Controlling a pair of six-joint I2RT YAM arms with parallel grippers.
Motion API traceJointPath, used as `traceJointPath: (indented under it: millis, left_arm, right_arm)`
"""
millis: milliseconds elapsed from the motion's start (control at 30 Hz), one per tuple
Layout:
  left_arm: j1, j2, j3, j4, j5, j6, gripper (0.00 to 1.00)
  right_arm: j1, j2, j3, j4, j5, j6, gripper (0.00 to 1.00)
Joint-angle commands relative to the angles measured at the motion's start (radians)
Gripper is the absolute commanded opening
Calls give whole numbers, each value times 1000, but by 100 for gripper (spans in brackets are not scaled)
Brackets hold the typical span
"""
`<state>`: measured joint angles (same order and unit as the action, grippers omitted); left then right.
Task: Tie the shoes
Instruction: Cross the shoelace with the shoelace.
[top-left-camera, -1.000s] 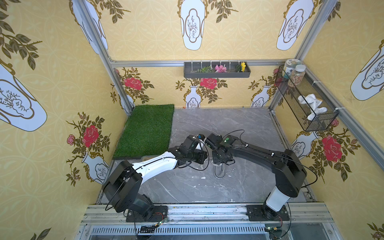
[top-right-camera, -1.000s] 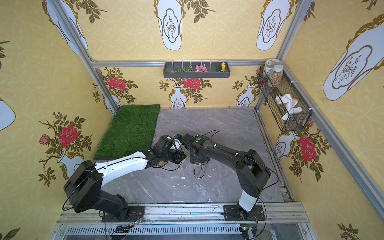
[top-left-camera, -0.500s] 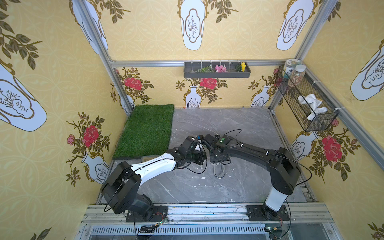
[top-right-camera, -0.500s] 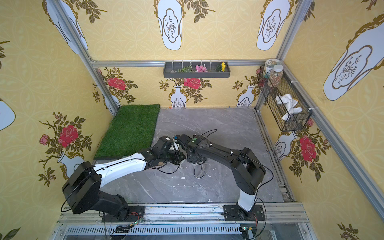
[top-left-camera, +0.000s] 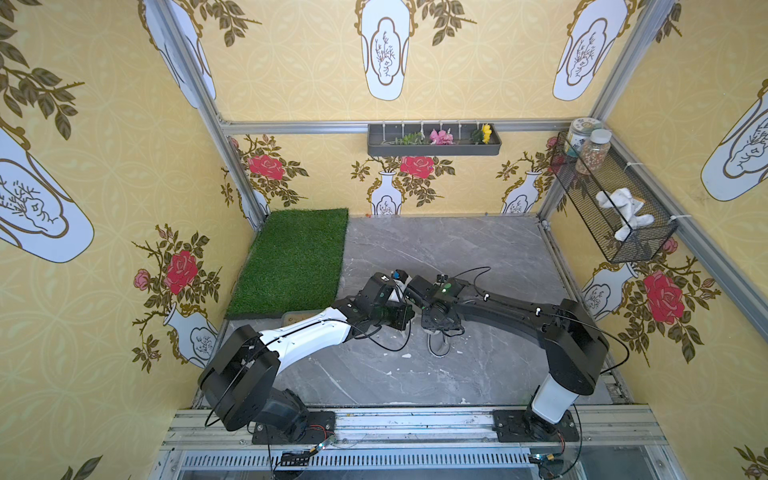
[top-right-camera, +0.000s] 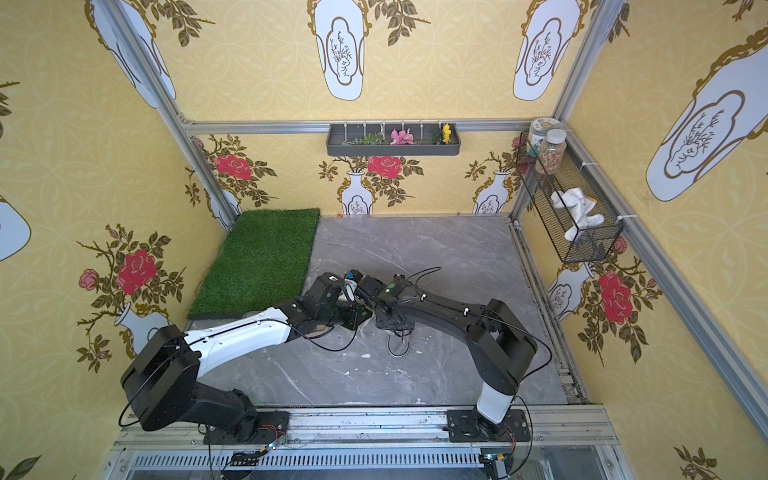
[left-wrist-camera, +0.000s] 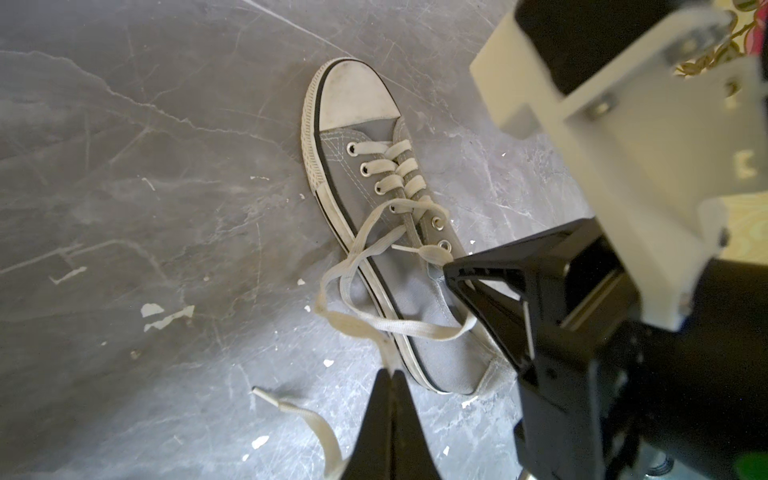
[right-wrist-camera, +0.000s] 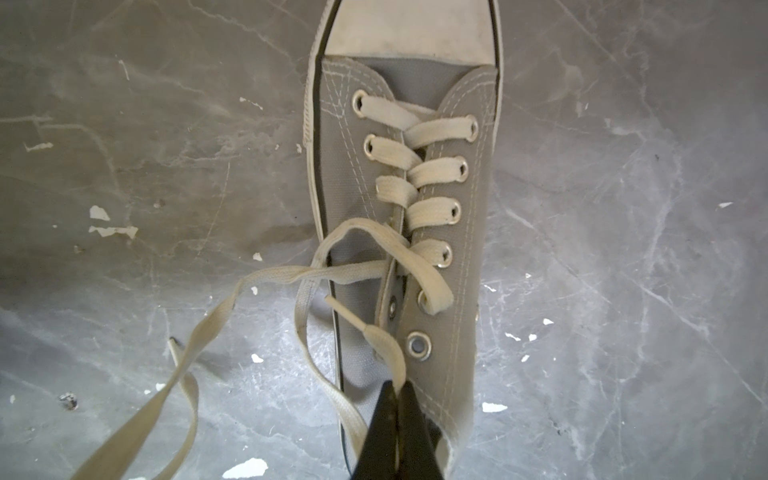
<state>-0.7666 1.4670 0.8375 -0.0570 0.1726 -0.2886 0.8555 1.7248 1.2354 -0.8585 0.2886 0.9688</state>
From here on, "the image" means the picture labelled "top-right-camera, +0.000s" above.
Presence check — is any green artificial grass mat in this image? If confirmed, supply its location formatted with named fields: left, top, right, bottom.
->
left=188, top=209, right=320, bottom=320

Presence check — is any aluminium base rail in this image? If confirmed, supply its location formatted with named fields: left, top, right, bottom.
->
left=99, top=401, right=633, bottom=479

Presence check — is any grey canvas sneaker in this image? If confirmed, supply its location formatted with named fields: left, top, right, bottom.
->
left=386, top=328, right=413, bottom=358

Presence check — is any glass jar white lid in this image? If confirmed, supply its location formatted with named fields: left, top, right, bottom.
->
left=535, top=129, right=567, bottom=175

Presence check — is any green artificial plant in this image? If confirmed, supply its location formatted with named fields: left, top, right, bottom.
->
left=343, top=132, right=386, bottom=146

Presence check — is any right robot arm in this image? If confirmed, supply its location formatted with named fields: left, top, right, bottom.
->
left=344, top=270, right=538, bottom=442

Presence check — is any white plush toy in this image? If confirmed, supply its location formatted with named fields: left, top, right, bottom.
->
left=550, top=187, right=605, bottom=242

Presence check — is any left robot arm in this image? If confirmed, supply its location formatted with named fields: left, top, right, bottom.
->
left=121, top=270, right=371, bottom=444

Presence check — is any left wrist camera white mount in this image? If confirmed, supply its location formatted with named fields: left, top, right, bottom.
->
left=342, top=269, right=363, bottom=303

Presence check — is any pink artificial flower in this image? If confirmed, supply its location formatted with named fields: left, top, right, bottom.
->
left=391, top=129, right=415, bottom=146

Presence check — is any yellow artificial flower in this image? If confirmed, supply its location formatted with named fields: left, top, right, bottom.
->
left=441, top=124, right=452, bottom=145

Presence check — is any black wire basket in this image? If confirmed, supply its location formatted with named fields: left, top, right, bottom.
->
left=517, top=147, right=624, bottom=263

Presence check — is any patterned jar behind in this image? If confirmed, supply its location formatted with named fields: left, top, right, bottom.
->
left=526, top=117, right=562, bottom=156

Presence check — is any grey wall planter shelf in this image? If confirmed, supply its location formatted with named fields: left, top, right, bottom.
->
left=326, top=121, right=462, bottom=157

